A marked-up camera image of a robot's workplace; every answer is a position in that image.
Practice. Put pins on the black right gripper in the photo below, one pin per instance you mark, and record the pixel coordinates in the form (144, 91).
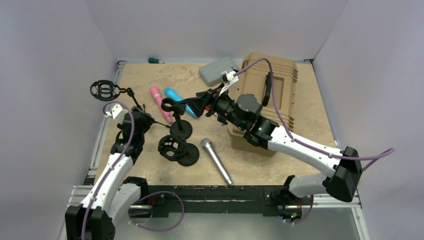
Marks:
(197, 103)

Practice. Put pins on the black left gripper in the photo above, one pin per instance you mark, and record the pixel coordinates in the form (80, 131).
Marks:
(146, 120)

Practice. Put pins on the blue microphone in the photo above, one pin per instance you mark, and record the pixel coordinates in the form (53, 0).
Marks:
(172, 94)

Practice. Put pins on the pink microphone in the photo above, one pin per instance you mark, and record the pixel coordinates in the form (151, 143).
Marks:
(156, 94)

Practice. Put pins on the black clip microphone stand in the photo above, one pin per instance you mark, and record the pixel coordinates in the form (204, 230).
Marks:
(180, 128)

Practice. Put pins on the black tripod shock mount stand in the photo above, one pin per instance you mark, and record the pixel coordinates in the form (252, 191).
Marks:
(106, 91)

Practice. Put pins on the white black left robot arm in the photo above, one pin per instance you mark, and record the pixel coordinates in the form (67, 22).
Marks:
(111, 197)

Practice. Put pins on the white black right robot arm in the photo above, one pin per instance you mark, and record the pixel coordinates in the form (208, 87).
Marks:
(337, 176)

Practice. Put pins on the silver microphone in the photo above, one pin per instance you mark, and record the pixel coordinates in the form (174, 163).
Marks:
(208, 146)

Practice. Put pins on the tan plastic tool case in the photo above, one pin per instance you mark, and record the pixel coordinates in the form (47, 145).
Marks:
(256, 81)

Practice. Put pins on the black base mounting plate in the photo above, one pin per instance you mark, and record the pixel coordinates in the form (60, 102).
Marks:
(267, 200)

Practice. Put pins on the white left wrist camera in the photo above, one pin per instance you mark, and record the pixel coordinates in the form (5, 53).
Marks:
(116, 112)

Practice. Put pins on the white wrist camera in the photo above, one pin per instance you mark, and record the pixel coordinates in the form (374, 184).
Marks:
(229, 78)
(116, 112)

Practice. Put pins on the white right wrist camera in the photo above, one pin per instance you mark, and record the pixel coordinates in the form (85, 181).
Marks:
(229, 78)

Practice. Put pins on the black round shock mount stand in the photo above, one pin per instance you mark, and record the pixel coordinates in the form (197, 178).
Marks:
(176, 149)

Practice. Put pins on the green handled screwdriver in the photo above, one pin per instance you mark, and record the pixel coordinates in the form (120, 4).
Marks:
(152, 60)

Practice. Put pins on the aluminium frame rail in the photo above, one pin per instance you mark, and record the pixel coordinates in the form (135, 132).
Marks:
(231, 92)

